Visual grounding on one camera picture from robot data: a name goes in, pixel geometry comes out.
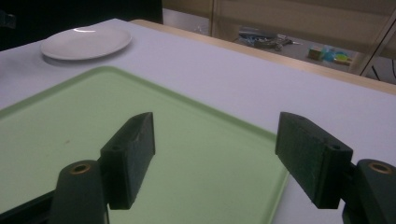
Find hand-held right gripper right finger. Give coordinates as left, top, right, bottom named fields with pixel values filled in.
left=275, top=111, right=396, bottom=224

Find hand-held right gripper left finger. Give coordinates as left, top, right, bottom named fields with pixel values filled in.
left=49, top=111, right=156, bottom=224

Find green cutting board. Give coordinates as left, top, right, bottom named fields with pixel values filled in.
left=0, top=65, right=290, bottom=224

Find colourful toy blocks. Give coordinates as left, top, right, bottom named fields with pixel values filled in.
left=307, top=45, right=353, bottom=66

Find white plate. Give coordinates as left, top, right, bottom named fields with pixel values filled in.
left=40, top=26, right=133, bottom=62

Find metal stand leg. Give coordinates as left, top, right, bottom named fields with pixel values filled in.
left=357, top=8, right=396, bottom=77

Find pile of tools and cables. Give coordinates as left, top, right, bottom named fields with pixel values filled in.
left=237, top=28, right=303, bottom=52

